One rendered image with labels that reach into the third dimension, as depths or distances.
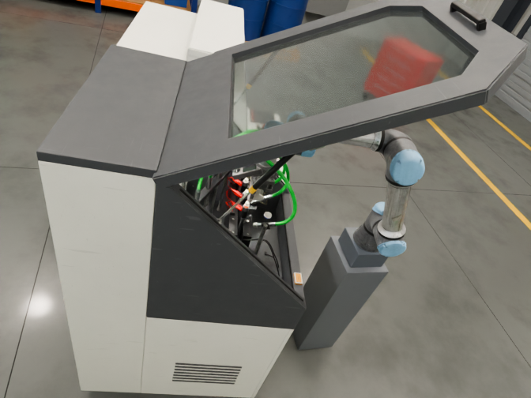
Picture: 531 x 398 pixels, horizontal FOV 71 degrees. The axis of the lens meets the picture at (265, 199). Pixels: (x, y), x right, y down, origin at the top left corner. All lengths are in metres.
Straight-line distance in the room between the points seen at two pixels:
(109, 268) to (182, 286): 0.24
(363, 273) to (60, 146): 1.43
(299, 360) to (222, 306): 1.14
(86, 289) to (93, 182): 0.49
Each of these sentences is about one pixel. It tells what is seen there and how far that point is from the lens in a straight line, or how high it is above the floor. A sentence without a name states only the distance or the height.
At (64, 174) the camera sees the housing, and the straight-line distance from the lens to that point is 1.06.
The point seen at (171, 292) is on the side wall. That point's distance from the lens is 1.37.
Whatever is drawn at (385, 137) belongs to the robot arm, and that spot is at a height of 1.49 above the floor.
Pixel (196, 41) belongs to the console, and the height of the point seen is 1.55.
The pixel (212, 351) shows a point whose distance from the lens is 1.74.
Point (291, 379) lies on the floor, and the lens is 2.41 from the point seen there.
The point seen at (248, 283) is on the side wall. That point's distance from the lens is 1.31.
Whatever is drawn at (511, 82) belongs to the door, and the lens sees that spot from 8.65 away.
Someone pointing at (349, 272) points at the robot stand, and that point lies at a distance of 1.88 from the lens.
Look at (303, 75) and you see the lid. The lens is 1.21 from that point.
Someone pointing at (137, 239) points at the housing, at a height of 1.23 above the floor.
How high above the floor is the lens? 2.12
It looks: 40 degrees down
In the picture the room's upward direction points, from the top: 19 degrees clockwise
